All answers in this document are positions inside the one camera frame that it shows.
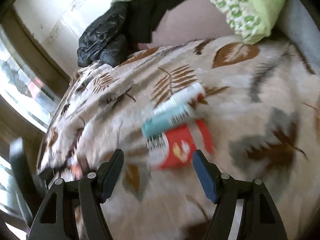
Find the teal small box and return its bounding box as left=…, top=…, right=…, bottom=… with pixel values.
left=142, top=103, right=199, bottom=138

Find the red white snack packet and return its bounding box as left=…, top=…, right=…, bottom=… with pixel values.
left=147, top=119, right=214, bottom=170

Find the stained glass window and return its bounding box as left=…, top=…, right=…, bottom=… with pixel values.
left=1, top=28, right=60, bottom=133

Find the black puffy jacket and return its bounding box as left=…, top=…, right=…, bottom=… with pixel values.
left=76, top=0, right=141, bottom=68

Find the grey blue pillow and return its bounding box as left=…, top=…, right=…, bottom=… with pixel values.
left=276, top=0, right=319, bottom=73

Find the white red tube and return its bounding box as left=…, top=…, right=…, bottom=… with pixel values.
left=153, top=82, right=206, bottom=114

